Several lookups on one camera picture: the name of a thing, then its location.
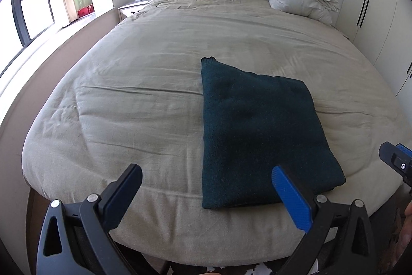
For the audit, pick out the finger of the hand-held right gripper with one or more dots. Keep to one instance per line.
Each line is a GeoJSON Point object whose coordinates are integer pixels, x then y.
{"type": "Point", "coordinates": [397, 159]}

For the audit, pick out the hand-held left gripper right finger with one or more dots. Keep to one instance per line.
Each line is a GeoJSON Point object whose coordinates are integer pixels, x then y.
{"type": "Point", "coordinates": [291, 197]}

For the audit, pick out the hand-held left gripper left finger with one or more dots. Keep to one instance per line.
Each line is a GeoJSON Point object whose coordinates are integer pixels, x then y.
{"type": "Point", "coordinates": [124, 197]}

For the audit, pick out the dark teal knit sweater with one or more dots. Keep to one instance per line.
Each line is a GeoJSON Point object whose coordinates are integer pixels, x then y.
{"type": "Point", "coordinates": [251, 133]}

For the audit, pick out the person's right hand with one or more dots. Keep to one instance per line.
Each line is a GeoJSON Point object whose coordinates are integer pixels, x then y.
{"type": "Point", "coordinates": [408, 210]}

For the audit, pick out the cowhide rug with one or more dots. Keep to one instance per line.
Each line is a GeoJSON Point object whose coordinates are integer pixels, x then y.
{"type": "Point", "coordinates": [244, 270]}

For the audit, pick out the bed with beige sheet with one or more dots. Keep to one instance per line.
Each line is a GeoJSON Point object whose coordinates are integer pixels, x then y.
{"type": "Point", "coordinates": [128, 85]}

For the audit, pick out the beige window ledge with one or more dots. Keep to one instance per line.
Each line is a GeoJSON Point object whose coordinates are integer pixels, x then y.
{"type": "Point", "coordinates": [48, 68]}

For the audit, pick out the white nightstand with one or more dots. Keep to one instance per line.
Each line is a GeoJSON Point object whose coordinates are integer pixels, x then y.
{"type": "Point", "coordinates": [133, 7]}

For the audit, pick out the red storage box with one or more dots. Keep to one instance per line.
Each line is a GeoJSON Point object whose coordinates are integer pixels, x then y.
{"type": "Point", "coordinates": [86, 10]}

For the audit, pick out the window with black frame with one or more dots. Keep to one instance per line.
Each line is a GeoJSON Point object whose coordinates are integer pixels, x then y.
{"type": "Point", "coordinates": [29, 4]}

